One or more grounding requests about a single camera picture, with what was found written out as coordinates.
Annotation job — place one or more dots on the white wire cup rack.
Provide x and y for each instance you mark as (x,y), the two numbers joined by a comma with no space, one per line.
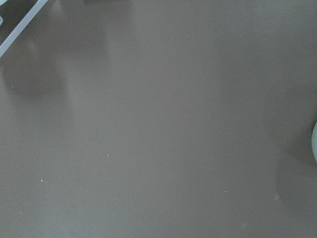
(15,15)

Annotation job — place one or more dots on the green bowl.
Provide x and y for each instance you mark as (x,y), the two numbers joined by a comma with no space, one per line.
(314,142)

